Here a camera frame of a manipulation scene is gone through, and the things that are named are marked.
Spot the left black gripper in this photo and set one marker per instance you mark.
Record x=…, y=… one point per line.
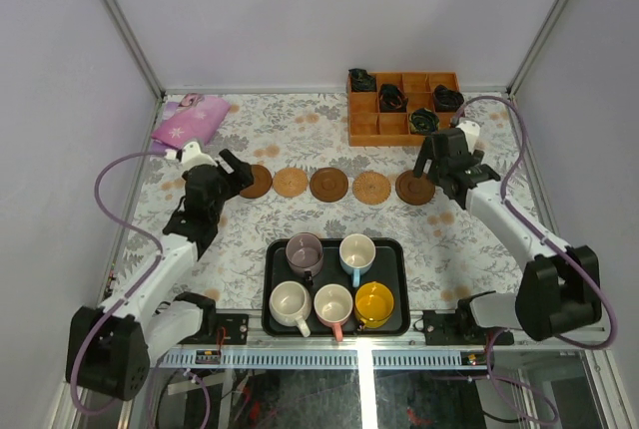
x=228, y=173

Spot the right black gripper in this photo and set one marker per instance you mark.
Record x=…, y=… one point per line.
x=425, y=154

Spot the dark brown wooden coaster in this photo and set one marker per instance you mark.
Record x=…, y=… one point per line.
x=263, y=181
x=414, y=191
x=329, y=185

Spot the woven rattan coaster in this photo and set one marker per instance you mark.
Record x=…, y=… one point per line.
x=371, y=188
x=290, y=182

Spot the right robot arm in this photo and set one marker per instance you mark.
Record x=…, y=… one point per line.
x=558, y=289

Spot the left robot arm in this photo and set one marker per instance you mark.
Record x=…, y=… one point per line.
x=139, y=296

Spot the rolled dark sock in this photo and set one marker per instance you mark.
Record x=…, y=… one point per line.
x=391, y=99
x=446, y=100
x=361, y=81
x=423, y=122

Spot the orange compartment organizer box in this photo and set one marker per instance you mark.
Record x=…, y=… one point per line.
x=369, y=127

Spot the pink folded cloth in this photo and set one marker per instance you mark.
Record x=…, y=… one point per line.
x=193, y=117

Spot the purple mug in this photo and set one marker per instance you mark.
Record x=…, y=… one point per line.
x=304, y=255

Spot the blue mug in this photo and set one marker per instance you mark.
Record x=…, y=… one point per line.
x=356, y=255

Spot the cream white mug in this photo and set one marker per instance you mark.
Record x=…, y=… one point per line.
x=290, y=305

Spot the pink mug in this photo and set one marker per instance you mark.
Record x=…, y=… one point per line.
x=333, y=305

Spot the yellow mug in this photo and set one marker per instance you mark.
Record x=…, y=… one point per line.
x=373, y=305

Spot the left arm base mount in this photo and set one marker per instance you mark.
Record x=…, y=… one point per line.
x=228, y=329

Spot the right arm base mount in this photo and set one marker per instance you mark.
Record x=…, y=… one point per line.
x=453, y=329

